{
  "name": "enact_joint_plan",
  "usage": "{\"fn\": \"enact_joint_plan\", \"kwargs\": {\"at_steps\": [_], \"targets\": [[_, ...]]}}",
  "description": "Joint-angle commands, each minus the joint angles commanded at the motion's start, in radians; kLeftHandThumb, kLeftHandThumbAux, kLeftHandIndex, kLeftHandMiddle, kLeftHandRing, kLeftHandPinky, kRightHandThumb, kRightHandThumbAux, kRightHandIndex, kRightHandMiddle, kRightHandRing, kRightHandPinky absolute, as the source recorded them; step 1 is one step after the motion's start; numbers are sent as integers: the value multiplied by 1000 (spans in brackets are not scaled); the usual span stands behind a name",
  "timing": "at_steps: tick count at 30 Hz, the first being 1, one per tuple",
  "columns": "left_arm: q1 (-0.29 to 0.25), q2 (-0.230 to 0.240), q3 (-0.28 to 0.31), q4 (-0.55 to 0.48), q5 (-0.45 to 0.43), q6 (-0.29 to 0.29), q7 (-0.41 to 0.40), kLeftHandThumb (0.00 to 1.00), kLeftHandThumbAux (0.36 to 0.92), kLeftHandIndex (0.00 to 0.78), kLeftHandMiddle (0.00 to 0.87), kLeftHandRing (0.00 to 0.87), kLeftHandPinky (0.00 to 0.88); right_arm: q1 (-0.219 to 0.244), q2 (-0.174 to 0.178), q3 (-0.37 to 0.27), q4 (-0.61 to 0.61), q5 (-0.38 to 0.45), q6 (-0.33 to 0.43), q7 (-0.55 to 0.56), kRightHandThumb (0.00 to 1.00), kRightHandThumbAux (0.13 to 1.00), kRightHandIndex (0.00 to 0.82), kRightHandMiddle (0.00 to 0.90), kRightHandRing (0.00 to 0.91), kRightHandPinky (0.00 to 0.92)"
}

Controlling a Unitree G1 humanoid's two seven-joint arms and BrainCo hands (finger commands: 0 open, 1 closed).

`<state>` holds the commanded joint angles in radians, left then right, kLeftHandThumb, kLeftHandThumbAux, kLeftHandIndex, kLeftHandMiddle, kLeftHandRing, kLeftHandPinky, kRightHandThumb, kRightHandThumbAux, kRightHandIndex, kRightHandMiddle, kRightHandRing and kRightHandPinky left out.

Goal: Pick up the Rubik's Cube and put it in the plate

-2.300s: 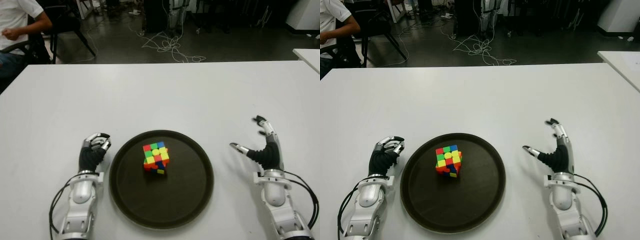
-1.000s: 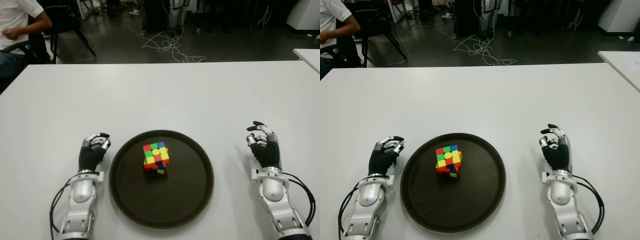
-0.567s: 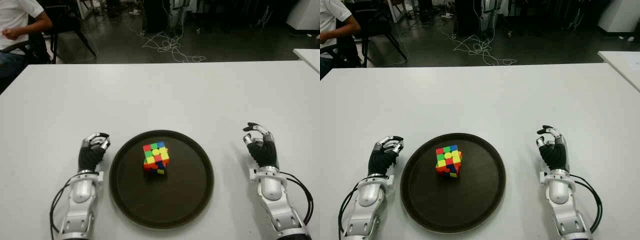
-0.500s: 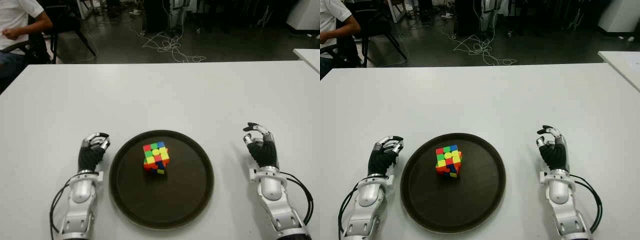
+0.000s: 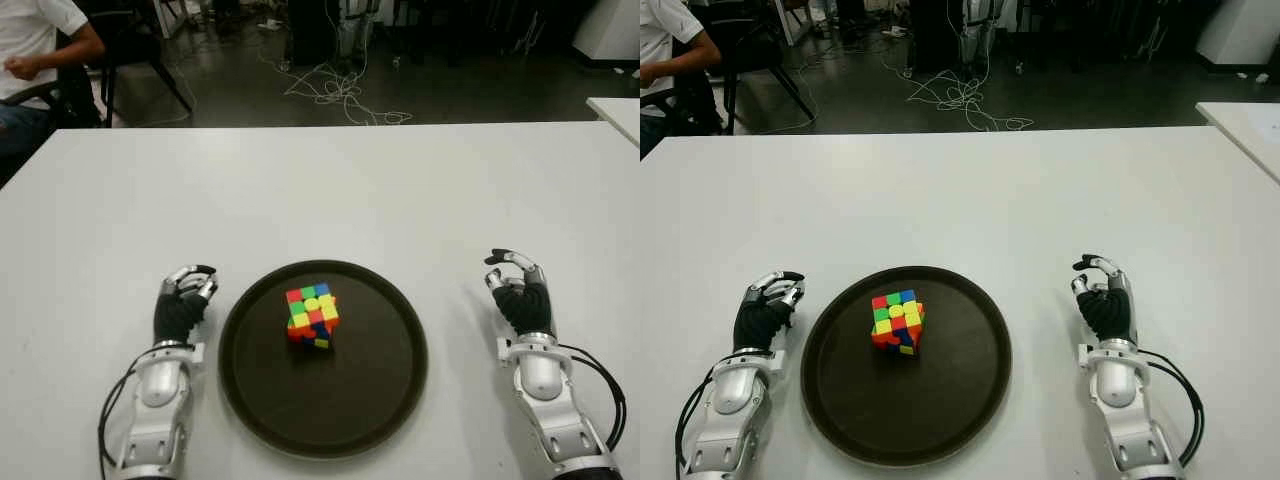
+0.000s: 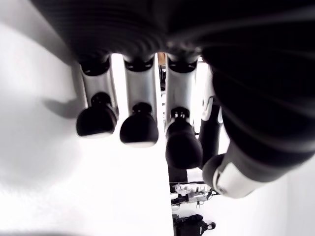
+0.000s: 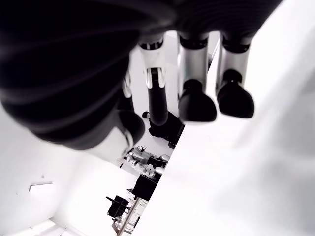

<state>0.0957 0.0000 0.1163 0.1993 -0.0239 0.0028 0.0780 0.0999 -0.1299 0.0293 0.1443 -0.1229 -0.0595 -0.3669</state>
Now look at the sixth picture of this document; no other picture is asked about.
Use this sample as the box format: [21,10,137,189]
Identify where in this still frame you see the black backpack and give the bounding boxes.
[173,213,217,236]

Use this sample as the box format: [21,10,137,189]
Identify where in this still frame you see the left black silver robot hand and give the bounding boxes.
[31,0,315,200]

